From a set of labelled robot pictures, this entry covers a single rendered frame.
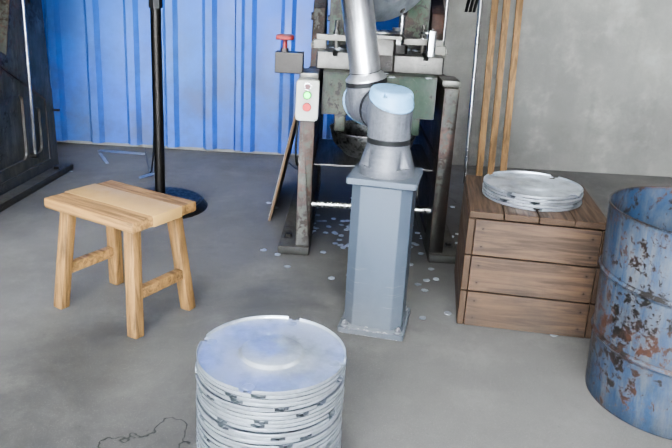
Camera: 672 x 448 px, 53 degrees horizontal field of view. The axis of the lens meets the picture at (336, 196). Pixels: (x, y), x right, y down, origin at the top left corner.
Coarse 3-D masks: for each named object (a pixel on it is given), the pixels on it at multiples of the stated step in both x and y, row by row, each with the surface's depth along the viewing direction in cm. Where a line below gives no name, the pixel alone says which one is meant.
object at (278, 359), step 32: (256, 320) 145; (288, 320) 145; (224, 352) 132; (256, 352) 131; (288, 352) 132; (320, 352) 133; (224, 384) 120; (256, 384) 122; (288, 384) 122; (320, 384) 122
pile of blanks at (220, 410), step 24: (216, 384) 122; (336, 384) 127; (216, 408) 123; (240, 408) 120; (264, 408) 120; (288, 408) 121; (312, 408) 123; (336, 408) 129; (216, 432) 126; (240, 432) 121; (264, 432) 121; (288, 432) 123; (312, 432) 124; (336, 432) 131
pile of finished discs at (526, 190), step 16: (496, 176) 214; (512, 176) 212; (528, 176) 213; (544, 176) 214; (496, 192) 197; (512, 192) 198; (528, 192) 196; (544, 192) 196; (560, 192) 197; (576, 192) 198; (528, 208) 191; (544, 208) 191; (560, 208) 191
